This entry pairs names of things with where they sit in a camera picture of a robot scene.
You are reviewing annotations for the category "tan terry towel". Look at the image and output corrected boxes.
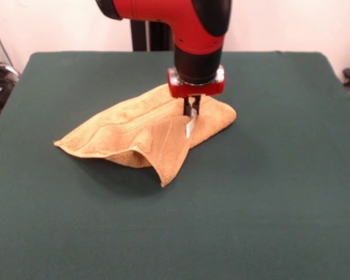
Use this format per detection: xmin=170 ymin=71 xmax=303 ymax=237
xmin=52 ymin=83 xmax=237 ymax=188

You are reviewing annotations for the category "dark green table cloth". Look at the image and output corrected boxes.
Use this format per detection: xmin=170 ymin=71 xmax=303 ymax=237
xmin=0 ymin=51 xmax=350 ymax=280

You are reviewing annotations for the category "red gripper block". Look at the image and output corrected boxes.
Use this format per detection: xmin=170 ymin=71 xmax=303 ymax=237
xmin=166 ymin=65 xmax=226 ymax=119

